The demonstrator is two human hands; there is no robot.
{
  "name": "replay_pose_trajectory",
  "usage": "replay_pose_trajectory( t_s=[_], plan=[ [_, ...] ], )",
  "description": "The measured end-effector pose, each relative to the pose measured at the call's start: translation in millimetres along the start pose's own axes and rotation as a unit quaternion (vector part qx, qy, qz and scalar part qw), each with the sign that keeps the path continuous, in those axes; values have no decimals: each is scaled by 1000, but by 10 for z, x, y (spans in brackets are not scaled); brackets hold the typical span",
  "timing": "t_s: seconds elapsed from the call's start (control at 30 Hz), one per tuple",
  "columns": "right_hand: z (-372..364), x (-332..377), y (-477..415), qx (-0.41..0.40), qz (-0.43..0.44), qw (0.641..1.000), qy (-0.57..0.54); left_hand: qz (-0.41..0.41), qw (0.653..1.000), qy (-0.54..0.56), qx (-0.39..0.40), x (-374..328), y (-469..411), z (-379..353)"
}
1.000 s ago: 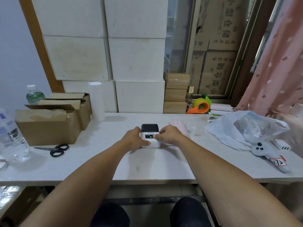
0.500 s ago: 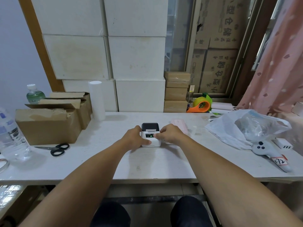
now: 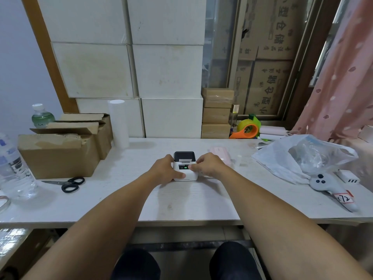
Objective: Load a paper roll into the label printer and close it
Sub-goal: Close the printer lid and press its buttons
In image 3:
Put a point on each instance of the small open cardboard box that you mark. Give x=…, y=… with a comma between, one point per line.
x=102, y=134

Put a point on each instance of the pink flat box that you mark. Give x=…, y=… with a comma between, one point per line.
x=219, y=151

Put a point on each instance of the pink patterned curtain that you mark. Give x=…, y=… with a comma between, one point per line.
x=338, y=84

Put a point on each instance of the person's left leg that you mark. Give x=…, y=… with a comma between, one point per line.
x=135, y=265

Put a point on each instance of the short white paper roll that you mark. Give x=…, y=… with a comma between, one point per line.
x=272, y=130

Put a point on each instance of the large printed brown carton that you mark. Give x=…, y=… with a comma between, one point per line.
x=263, y=87
x=271, y=29

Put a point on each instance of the person's right forearm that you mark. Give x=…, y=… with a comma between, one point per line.
x=279, y=227

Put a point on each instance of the person's right thumb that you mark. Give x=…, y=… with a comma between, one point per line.
x=193, y=167

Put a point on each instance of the small white label printer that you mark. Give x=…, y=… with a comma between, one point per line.
x=184, y=160

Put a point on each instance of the person's left hand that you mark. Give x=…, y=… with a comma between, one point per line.
x=163, y=172

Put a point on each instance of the white power adapter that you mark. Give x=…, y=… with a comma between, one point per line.
x=348, y=176

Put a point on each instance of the tall white paper roll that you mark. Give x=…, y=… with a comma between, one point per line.
x=119, y=125

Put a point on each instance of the white plastic bag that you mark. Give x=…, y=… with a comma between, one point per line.
x=300, y=158

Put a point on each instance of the person's left forearm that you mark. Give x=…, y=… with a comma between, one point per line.
x=93, y=230

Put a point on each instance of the green label water bottle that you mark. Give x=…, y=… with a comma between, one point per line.
x=42, y=118

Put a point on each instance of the person's leg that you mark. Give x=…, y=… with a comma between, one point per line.
x=231, y=262
x=135, y=265

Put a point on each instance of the stack of white boxes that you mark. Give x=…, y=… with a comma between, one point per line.
x=163, y=69

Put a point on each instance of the person's right leg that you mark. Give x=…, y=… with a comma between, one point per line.
x=231, y=262

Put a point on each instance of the white handheld controller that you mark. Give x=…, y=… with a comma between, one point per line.
x=332, y=188

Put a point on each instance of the person's left thumb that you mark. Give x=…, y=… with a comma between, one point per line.
x=180, y=176

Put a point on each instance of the large open cardboard box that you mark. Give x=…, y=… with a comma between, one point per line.
x=58, y=156

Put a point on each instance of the shiny plastic wrapped package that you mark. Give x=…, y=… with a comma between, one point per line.
x=11, y=240

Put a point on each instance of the person's right hand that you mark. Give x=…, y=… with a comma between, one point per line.
x=210, y=167

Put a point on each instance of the taped small brown carton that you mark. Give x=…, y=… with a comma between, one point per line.
x=218, y=97

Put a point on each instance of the orange green tape dispenser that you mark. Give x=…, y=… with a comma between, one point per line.
x=253, y=131

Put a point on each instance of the brown window frame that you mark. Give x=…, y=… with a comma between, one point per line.
x=309, y=55

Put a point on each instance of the orange wooden door frame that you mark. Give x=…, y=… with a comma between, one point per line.
x=48, y=55

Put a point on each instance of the large clear water bottle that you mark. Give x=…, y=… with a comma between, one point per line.
x=14, y=172

